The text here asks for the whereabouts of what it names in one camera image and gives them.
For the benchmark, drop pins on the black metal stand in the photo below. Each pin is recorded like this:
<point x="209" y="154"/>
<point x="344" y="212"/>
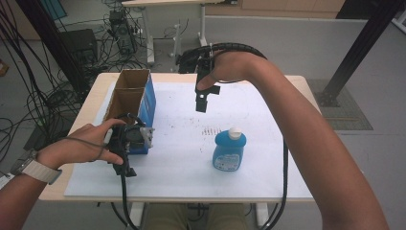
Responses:
<point x="357" y="48"/>

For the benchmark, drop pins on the person's legs in khaki pants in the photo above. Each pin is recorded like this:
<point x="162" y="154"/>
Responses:
<point x="198" y="217"/>

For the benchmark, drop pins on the white desk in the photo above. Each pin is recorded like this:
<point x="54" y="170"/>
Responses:
<point x="150" y="32"/>

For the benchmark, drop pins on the blue cardboard box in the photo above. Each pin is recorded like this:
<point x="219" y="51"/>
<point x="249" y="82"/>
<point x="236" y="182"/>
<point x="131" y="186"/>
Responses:
<point x="140" y="102"/>

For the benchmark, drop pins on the black metal post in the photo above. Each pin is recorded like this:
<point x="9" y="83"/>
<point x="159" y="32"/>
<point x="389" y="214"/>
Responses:
<point x="51" y="41"/>

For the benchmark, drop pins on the blue bottle with white cap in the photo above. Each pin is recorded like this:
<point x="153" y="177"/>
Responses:
<point x="228" y="150"/>

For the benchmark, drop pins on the white table mat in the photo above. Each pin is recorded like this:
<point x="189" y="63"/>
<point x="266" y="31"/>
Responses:
<point x="178" y="172"/>

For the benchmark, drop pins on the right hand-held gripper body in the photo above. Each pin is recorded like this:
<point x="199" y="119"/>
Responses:
<point x="191" y="62"/>

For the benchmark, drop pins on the white table leg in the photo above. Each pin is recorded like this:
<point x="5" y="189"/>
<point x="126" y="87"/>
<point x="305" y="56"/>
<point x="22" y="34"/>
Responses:
<point x="261" y="214"/>
<point x="136" y="214"/>

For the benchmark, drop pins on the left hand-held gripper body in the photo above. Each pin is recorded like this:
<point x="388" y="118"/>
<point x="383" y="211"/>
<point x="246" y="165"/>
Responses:
<point x="132" y="137"/>

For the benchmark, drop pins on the person's right hand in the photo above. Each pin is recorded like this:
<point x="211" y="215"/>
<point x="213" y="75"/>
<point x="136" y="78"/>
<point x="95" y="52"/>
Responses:
<point x="236" y="67"/>

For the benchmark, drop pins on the black box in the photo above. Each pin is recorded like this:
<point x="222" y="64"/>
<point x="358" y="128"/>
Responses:
<point x="79" y="44"/>

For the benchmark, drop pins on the person's left hand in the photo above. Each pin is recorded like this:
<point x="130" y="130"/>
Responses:
<point x="79" y="145"/>

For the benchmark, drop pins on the grey floor mat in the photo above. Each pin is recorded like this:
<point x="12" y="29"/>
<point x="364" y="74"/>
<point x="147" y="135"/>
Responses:
<point x="348" y="108"/>

